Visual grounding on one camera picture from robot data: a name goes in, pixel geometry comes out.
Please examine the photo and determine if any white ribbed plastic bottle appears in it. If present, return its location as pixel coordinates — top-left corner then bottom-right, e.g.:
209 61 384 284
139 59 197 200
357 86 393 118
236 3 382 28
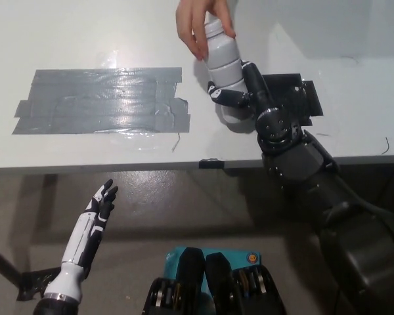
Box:
204 12 254 124

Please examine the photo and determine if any black metal table leg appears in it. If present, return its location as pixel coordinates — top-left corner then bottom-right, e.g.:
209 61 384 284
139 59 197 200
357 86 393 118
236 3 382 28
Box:
0 242 21 293

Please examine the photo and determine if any black tape square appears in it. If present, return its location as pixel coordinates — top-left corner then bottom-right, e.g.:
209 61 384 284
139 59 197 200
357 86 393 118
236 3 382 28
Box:
300 79 324 127

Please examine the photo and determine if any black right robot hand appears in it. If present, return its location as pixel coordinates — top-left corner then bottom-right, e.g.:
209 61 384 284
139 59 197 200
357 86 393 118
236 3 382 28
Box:
207 60 312 154

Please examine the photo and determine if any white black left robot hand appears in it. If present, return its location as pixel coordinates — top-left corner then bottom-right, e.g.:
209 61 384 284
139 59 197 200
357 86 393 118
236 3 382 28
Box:
44 179 120 301

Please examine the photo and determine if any person bare hand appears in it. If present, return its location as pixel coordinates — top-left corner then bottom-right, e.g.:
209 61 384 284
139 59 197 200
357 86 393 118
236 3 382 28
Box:
175 0 236 62

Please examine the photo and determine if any small black tape strip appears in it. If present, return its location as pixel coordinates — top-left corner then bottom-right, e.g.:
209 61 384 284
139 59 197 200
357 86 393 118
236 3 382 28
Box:
199 158 225 170

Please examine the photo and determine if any black teal robot torso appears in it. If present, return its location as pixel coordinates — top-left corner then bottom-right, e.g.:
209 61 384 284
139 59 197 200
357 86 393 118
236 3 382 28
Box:
142 247 286 315

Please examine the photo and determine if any grey duct tape patch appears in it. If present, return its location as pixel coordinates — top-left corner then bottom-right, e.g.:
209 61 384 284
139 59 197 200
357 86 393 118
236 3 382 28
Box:
12 67 192 136

